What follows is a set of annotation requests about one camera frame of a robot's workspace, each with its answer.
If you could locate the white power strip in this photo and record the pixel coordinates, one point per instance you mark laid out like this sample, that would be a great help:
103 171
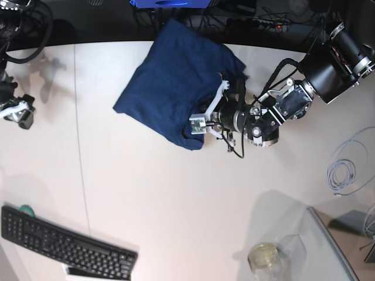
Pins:
258 23

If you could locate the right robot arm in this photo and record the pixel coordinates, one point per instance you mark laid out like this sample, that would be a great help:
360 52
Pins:
15 15

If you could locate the blue long-sleeve t-shirt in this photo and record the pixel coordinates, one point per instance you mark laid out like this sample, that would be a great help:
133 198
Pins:
181 71

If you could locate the clear glass jar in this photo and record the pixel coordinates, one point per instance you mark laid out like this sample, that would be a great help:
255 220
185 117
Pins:
281 260

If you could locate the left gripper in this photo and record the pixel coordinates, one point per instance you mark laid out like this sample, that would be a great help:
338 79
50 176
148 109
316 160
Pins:
232 119

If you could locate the black computer keyboard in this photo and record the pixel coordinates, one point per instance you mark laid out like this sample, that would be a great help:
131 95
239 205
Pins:
78 251

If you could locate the green tape roll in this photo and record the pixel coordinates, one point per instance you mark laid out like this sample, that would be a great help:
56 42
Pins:
26 209

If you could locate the blue box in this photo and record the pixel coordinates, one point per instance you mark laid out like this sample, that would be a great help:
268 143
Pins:
142 4

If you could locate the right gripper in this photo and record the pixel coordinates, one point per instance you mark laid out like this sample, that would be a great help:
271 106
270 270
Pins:
19 110

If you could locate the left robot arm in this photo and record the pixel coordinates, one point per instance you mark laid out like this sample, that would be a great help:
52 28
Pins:
338 65

